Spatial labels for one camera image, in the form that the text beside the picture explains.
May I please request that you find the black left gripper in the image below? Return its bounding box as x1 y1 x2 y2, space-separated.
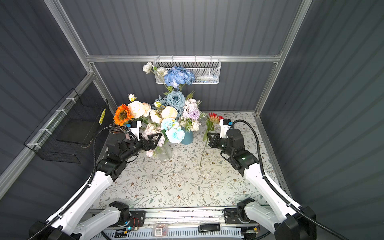
119 130 160 164

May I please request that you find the pale pink hydrangea stem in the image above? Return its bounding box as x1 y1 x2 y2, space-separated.
140 122 166 158

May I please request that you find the clear ribbed glass vase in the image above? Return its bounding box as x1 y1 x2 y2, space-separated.
156 143 173 162

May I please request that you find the red berry sprig stem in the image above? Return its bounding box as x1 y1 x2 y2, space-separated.
199 113 224 170

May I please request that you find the light teal carnation stem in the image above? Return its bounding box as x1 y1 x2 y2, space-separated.
161 118 185 144

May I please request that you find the cream peony flower stem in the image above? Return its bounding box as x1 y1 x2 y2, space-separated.
150 101 178 124

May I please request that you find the teal ceramic vase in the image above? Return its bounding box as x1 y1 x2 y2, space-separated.
181 128 194 145

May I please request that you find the purple white flower bunch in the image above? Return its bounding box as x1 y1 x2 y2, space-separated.
178 98 207 132

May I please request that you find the peach flower stem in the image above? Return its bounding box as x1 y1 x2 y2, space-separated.
128 94 152 119

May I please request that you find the orange sunflower stem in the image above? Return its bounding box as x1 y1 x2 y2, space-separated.
114 104 134 126

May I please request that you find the dusty blue rose bunch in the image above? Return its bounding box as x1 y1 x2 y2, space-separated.
154 91 187 118

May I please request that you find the blue hydrangea flower stem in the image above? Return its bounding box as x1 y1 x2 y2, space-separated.
164 66 196 91

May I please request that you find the white rose stem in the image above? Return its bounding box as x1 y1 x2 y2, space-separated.
143 62 168 87

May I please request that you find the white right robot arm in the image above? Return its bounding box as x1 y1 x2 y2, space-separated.
208 128 317 240

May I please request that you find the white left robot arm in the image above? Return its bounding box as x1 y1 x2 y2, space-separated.
29 133 162 240

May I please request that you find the floral patterned table mat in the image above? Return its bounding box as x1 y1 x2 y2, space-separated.
92 122 267 209

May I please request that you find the black remote device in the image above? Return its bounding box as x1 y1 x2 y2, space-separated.
198 223 221 233

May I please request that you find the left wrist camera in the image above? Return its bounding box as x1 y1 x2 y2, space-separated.
126 120 142 141

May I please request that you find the white wire mesh basket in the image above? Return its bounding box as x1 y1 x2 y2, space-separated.
153 56 222 85

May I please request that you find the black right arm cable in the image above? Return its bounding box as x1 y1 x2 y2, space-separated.
232 119 350 240

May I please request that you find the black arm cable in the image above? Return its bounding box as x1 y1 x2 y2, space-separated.
232 119 350 240
26 125 130 240

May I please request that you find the black wire wall basket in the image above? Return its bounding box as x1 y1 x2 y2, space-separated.
24 89 109 164

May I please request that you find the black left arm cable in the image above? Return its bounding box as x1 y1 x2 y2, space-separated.
26 125 130 240

